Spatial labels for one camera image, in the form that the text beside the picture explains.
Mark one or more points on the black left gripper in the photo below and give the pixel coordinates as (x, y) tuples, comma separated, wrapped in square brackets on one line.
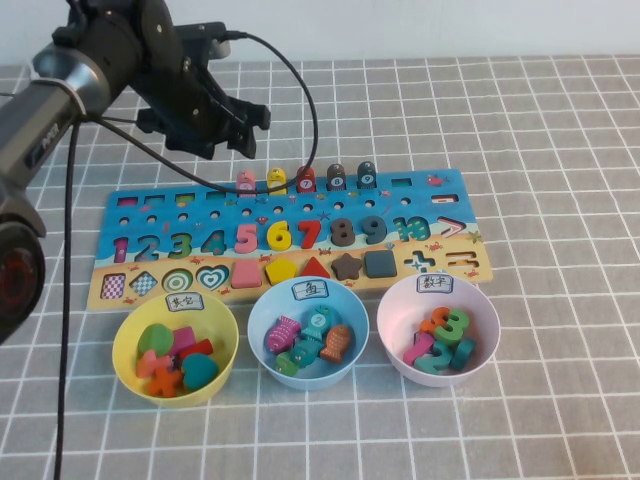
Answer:
[(190, 110)]

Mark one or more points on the pink wooden fish piece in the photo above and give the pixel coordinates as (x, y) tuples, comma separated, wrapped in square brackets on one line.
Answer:
[(246, 182)]

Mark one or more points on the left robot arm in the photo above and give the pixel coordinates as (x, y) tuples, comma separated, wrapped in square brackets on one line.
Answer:
[(50, 110)]

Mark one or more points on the yellow wooden fish piece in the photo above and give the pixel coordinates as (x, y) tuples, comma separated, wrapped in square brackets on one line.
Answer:
[(276, 182)]

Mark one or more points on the red wooden fish piece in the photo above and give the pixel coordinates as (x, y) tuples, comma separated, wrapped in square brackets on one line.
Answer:
[(307, 184)]

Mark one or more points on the blue wooden number puzzle board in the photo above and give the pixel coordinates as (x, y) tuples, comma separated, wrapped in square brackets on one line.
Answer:
[(295, 206)]

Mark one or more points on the brown wooden fish piece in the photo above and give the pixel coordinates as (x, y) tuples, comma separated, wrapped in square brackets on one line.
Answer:
[(336, 179)]

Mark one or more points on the dark slate wooden fish piece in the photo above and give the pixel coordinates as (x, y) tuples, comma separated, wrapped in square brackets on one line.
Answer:
[(366, 176)]

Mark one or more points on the paper label on blue bowl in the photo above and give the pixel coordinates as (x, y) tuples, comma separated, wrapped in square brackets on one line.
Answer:
[(311, 290)]

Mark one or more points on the paper label on yellow bowl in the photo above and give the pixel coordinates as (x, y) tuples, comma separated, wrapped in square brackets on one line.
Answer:
[(185, 303)]

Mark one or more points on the teal wooden fish piece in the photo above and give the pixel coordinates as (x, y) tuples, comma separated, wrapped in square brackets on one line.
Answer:
[(316, 322)]

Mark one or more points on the magenta wooden fish piece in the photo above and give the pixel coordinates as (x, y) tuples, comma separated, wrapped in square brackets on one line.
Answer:
[(281, 335)]

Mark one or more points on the light blue plastic bowl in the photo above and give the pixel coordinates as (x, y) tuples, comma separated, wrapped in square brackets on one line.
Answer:
[(260, 345)]

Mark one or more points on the blue-green wooden fish piece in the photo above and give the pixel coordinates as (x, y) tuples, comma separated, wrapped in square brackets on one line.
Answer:
[(306, 353)]

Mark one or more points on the orange wooden fish piece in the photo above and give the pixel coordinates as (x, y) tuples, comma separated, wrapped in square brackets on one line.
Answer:
[(336, 344)]

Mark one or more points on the green wooden fish piece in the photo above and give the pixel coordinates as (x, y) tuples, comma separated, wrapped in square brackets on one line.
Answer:
[(287, 364)]

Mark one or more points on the paper label on pink bowl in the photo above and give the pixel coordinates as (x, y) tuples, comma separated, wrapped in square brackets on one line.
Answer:
[(435, 283)]

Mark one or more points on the pale pink plastic bowl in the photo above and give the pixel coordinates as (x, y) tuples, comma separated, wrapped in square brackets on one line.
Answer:
[(392, 345)]

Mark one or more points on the yellow plastic bowl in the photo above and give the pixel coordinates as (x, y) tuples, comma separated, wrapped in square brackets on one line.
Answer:
[(125, 360)]

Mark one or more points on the yellow wooden number six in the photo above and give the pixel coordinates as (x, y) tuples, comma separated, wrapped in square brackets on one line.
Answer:
[(278, 241)]

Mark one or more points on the pink wooden number five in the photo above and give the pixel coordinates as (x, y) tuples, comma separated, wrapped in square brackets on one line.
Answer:
[(246, 246)]

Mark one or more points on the red wooden number seven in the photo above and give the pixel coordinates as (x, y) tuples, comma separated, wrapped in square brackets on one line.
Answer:
[(311, 235)]

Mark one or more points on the brown wooden number eight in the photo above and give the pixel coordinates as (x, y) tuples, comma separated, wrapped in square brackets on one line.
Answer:
[(343, 233)]

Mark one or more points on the yellow wooden pentagon block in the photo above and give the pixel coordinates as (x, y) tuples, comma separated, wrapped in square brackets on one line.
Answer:
[(281, 271)]

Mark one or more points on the pink wooden trapezoid block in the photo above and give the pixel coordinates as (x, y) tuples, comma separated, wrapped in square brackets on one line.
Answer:
[(245, 276)]

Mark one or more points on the red wooden triangle block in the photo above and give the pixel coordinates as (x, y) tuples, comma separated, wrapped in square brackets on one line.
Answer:
[(314, 271)]

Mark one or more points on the slate wooden number nine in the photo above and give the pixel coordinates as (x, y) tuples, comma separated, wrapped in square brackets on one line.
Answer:
[(380, 227)]

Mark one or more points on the brown wooden star block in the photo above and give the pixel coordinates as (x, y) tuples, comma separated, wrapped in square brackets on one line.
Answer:
[(347, 267)]

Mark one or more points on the dark slate wooden square block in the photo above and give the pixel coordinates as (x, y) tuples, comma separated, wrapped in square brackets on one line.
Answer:
[(380, 263)]

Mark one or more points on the magenta wooden rectangle block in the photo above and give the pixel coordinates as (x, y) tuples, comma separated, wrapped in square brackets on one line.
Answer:
[(184, 339)]

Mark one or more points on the red wooden bar block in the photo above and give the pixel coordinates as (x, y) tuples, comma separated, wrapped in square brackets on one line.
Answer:
[(197, 348)]

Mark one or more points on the green wooden oval block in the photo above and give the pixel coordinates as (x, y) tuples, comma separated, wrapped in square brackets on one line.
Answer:
[(155, 339)]

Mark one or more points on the teal wooden heart block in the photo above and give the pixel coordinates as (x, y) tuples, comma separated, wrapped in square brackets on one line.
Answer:
[(200, 372)]

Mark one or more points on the salmon wooden block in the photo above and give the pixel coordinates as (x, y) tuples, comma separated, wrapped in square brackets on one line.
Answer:
[(149, 364)]

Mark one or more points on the orange wooden number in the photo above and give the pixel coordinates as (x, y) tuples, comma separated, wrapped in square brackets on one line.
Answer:
[(427, 325)]

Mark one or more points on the orange wooden plus sign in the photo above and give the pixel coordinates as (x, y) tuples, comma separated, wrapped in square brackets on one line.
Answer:
[(163, 382)]

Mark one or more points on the pink wooden number one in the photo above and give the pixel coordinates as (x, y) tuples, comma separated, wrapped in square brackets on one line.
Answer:
[(417, 350)]

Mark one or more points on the green wooden number three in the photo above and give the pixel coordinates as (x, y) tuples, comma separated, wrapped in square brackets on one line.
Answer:
[(452, 327)]

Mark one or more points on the teal wooden number two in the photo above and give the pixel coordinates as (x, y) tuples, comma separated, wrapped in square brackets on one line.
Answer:
[(434, 360)]

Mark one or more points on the grey checked tablecloth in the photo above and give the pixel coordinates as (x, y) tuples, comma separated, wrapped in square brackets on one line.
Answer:
[(550, 200)]

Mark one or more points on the dark teal wooden number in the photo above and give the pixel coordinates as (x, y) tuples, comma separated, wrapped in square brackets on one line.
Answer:
[(462, 355)]

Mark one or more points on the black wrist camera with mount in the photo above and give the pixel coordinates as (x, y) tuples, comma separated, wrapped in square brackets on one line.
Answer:
[(200, 42)]

